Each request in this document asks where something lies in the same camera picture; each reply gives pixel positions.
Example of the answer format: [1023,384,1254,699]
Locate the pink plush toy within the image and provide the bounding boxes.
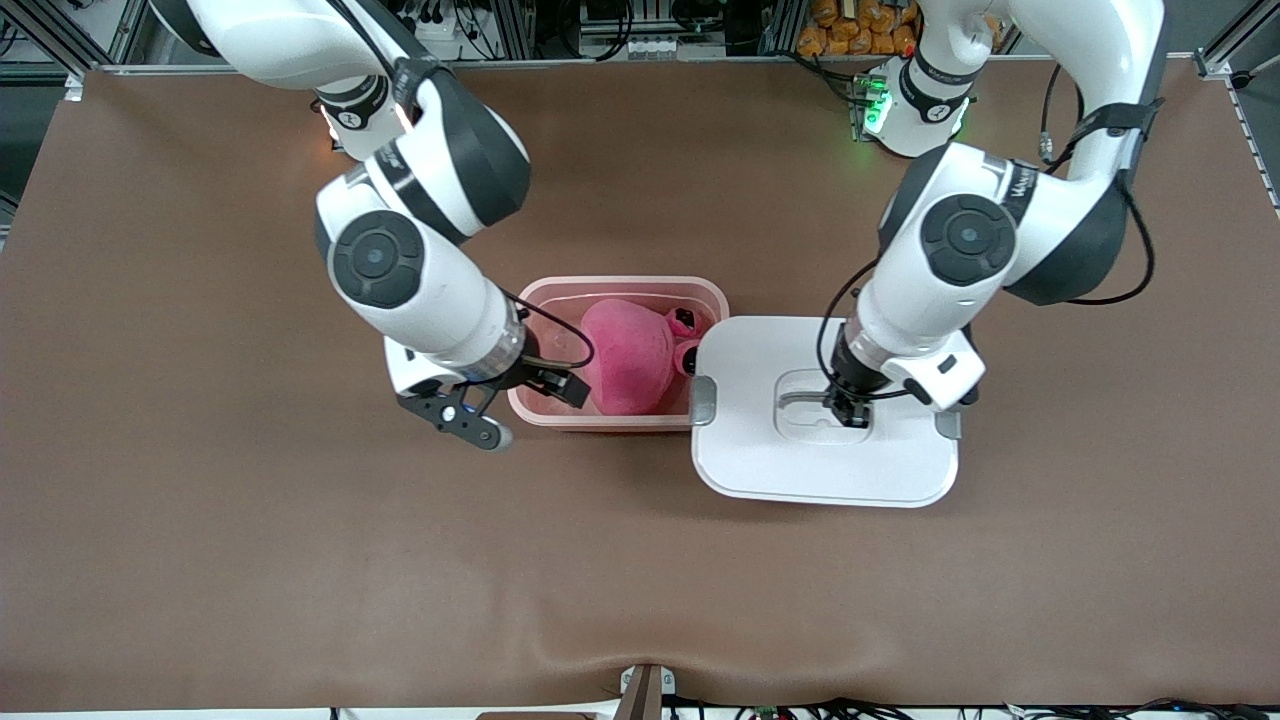
[580,298,701,417]

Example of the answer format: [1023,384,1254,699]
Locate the white box lid grey latches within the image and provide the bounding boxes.
[690,315,963,509]

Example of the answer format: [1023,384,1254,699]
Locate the pink translucent plastic box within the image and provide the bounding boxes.
[507,275,731,433]

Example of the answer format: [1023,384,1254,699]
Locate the orange snack bag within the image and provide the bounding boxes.
[797,0,921,58]

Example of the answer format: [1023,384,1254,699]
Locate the white power strip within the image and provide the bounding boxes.
[405,0,479,56]

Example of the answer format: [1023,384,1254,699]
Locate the grey multi-port device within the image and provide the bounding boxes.
[580,0,701,59]

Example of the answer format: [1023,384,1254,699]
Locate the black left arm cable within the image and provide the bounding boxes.
[816,62,1158,391]

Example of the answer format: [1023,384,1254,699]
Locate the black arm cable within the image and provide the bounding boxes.
[816,62,1158,391]
[500,290,597,373]

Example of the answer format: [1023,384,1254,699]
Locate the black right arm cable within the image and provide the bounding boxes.
[500,290,597,373]

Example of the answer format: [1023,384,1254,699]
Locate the metal clamp bracket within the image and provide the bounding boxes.
[612,663,679,720]

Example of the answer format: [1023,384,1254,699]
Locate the aluminium table edge rail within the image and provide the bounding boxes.
[85,55,1201,76]

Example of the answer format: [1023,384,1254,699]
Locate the white table side rail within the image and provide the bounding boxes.
[1226,78,1280,216]

